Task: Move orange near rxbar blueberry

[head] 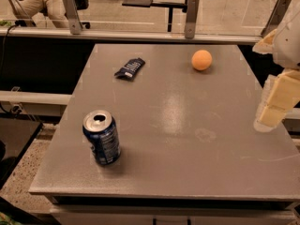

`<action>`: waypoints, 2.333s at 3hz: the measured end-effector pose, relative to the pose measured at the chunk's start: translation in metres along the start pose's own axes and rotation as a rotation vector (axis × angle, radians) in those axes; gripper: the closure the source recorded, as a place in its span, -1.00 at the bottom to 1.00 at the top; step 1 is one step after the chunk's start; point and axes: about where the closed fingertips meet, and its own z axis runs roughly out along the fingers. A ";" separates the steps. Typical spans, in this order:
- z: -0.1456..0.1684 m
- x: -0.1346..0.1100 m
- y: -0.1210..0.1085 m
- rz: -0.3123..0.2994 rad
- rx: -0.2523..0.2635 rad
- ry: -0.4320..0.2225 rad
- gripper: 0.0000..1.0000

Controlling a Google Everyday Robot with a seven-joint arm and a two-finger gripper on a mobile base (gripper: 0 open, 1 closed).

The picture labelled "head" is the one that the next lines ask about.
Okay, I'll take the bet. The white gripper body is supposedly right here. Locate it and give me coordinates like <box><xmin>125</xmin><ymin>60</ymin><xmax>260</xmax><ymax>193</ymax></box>
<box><xmin>273</xmin><ymin>4</ymin><xmax>300</xmax><ymax>69</ymax></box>

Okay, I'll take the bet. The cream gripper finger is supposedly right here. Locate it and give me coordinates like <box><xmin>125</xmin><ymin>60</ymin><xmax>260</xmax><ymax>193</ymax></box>
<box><xmin>253</xmin><ymin>69</ymin><xmax>300</xmax><ymax>132</ymax></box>
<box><xmin>252</xmin><ymin>29</ymin><xmax>277</xmax><ymax>54</ymax></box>

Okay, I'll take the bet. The orange fruit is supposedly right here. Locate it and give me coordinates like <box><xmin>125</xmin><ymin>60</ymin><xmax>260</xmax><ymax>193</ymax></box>
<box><xmin>191</xmin><ymin>50</ymin><xmax>213</xmax><ymax>71</ymax></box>

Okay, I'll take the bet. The blue rxbar wrapper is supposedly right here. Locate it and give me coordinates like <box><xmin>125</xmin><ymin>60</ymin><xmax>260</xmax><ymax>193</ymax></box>
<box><xmin>114</xmin><ymin>57</ymin><xmax>145</xmax><ymax>81</ymax></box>

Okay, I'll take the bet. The blue soda can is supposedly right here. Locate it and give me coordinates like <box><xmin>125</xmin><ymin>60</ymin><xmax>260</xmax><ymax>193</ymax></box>
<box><xmin>82</xmin><ymin>110</ymin><xmax>121</xmax><ymax>166</ymax></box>

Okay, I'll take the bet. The seated person in beige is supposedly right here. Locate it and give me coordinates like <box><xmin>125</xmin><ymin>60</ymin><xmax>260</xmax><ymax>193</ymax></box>
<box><xmin>14</xmin><ymin>0</ymin><xmax>68</xmax><ymax>28</ymax></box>

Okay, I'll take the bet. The black side table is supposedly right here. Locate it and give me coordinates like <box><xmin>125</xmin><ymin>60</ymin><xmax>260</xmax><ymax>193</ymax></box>
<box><xmin>0</xmin><ymin>118</ymin><xmax>42</xmax><ymax>188</ymax></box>

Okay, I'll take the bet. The right metal bracket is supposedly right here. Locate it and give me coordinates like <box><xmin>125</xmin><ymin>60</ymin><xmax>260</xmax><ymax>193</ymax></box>
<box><xmin>261</xmin><ymin>0</ymin><xmax>292</xmax><ymax>38</ymax></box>

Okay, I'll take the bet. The metal bracket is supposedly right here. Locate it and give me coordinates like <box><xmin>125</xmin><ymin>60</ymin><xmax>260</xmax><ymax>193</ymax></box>
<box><xmin>261</xmin><ymin>0</ymin><xmax>292</xmax><ymax>38</ymax></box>
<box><xmin>185</xmin><ymin>0</ymin><xmax>200</xmax><ymax>38</ymax></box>
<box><xmin>62</xmin><ymin>0</ymin><xmax>83</xmax><ymax>35</ymax></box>

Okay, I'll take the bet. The middle metal bracket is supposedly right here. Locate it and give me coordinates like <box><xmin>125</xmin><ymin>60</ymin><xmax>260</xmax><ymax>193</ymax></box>
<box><xmin>185</xmin><ymin>0</ymin><xmax>200</xmax><ymax>38</ymax></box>

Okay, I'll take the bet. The metal rail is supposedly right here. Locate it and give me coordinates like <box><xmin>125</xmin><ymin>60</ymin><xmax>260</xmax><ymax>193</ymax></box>
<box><xmin>0</xmin><ymin>27</ymin><xmax>261</xmax><ymax>45</ymax></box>

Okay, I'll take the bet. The left metal bracket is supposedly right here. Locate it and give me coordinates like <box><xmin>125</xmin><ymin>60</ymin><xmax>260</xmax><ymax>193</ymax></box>
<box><xmin>62</xmin><ymin>0</ymin><xmax>83</xmax><ymax>35</ymax></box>

